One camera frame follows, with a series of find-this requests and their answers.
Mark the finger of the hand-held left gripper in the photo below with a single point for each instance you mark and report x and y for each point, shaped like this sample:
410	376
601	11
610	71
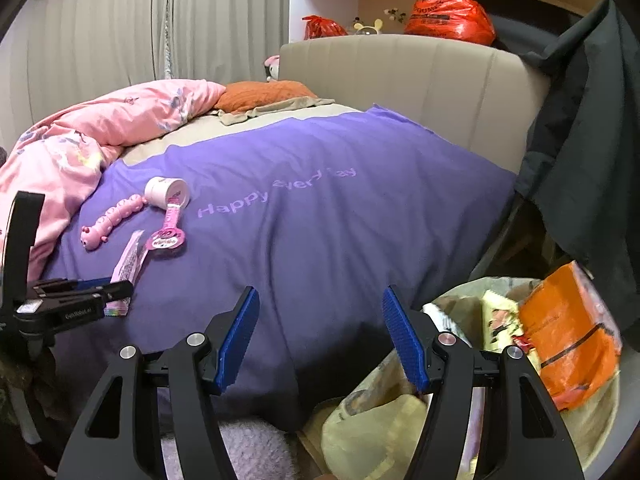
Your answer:
117	292
92	283

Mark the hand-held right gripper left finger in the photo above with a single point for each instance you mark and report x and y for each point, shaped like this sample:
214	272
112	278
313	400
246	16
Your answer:
237	345

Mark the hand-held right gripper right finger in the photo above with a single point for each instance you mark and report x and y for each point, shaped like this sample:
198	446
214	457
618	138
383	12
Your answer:
405	345

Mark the pink holographic wrapper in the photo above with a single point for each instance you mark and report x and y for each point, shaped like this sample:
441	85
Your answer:
127	260

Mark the yellow plastic bin liner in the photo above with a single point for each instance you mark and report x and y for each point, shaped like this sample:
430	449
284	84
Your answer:
370	425

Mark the yellow cartoon snack wrapper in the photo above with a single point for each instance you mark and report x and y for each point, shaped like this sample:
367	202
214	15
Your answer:
500	320

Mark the orange plastic bag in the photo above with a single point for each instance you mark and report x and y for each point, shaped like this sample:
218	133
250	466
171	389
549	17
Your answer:
565	340

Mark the pink caterpillar toy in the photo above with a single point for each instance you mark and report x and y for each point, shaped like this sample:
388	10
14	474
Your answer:
112	217

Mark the white round jar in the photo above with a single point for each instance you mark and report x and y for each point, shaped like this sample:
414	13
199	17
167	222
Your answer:
165	191

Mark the purple blanket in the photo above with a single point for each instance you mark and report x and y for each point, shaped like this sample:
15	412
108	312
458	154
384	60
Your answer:
325	235

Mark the pink printed duvet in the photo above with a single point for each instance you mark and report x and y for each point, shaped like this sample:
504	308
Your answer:
75	135

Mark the beige bed sheet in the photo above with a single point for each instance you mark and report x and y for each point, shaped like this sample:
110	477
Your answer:
210	132

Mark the tan cloth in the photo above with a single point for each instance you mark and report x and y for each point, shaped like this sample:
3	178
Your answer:
280	110

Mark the orange pillow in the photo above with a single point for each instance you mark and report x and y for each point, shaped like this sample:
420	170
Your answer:
260	95

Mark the beige pleated curtain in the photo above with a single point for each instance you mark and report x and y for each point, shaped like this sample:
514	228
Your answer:
100	25

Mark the pink plush toy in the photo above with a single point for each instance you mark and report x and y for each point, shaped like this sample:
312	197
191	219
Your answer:
272	65

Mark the dark grey jacket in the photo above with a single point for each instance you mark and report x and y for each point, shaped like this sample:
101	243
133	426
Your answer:
590	135

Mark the white yellow-eared plush toy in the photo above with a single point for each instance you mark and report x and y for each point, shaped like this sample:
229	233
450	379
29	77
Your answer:
367	27

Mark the small red plastic bag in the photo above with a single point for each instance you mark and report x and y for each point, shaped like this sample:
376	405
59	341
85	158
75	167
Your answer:
322	27

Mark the large red plastic bag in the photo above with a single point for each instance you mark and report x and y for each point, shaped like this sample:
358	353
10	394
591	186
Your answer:
445	17

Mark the small flower figurine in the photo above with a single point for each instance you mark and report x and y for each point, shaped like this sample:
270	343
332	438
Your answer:
394	15

